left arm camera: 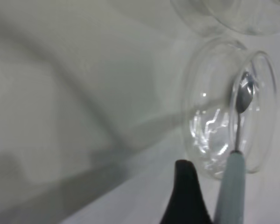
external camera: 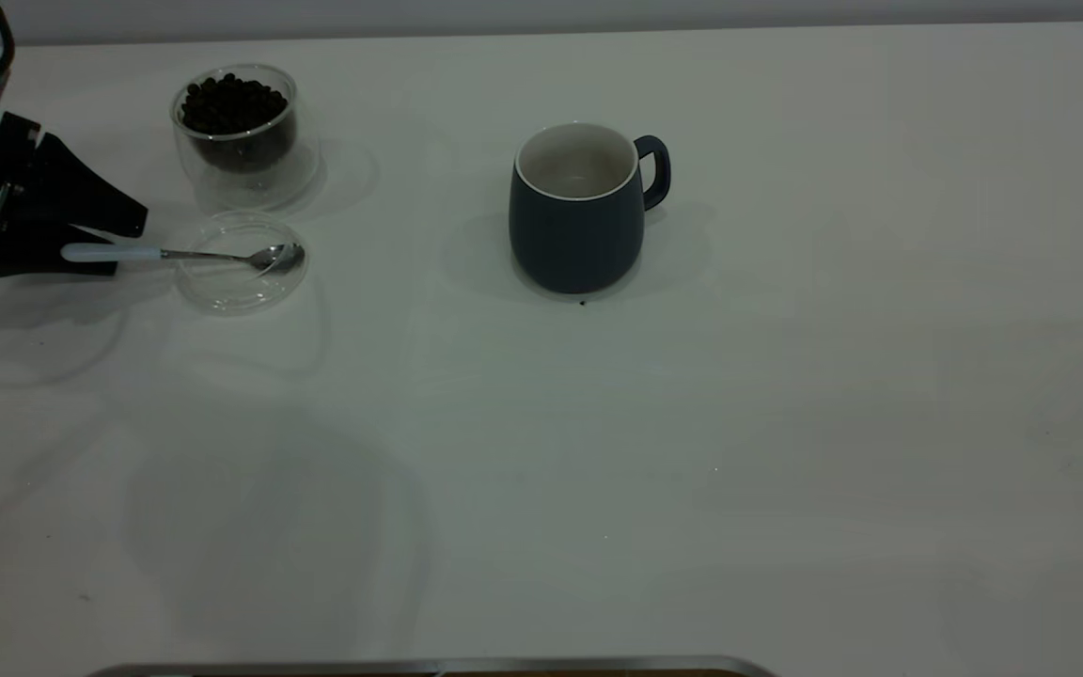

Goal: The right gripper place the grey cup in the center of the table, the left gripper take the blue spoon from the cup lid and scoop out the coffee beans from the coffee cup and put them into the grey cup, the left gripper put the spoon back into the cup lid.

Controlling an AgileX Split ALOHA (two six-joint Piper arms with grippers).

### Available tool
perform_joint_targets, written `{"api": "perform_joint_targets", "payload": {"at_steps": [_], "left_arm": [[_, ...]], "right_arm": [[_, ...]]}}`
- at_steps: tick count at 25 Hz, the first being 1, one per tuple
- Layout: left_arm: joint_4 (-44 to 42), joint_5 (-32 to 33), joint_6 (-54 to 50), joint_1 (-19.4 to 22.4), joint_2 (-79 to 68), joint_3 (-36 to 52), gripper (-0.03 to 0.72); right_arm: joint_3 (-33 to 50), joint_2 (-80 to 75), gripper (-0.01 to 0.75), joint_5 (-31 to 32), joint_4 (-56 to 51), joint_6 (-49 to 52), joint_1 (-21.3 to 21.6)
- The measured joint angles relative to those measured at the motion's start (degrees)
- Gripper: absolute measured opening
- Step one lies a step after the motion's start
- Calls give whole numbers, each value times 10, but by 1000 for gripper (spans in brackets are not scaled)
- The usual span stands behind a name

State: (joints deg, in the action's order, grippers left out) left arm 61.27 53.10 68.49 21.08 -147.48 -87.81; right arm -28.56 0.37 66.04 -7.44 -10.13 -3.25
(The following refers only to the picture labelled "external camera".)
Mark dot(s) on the clear double-wall glass cup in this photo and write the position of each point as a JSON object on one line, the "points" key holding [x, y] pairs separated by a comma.
{"points": [[255, 183]]}

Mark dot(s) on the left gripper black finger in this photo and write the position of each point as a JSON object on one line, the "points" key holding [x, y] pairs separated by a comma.
{"points": [[81, 193], [34, 254]]}

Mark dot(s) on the small clear glass dish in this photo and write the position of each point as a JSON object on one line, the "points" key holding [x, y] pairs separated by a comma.
{"points": [[241, 287]]}

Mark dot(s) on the dark blue ceramic mug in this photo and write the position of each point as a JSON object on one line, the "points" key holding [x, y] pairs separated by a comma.
{"points": [[574, 240]]}

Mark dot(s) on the grey metal bar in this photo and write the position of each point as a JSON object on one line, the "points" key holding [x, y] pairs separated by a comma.
{"points": [[410, 668]]}

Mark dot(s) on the dark coffee beans pile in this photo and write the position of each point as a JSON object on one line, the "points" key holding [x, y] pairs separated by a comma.
{"points": [[233, 105]]}

